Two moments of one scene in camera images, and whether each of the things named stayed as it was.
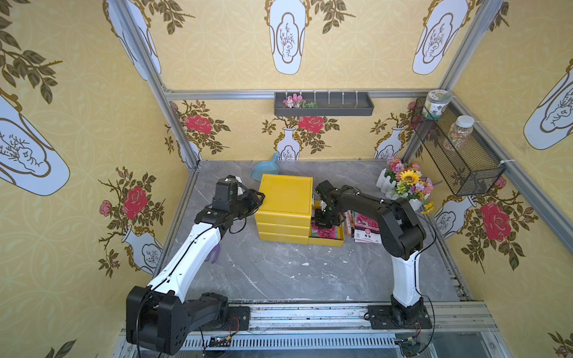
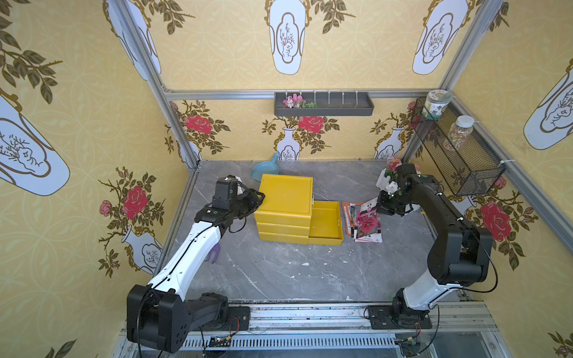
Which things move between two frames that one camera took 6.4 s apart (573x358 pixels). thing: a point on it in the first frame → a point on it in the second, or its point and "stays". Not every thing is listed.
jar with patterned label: (435, 101) stays
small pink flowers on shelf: (297, 101) stays
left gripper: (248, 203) stays
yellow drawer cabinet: (285, 215) stays
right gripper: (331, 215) → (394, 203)
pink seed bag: (330, 233) → (367, 218)
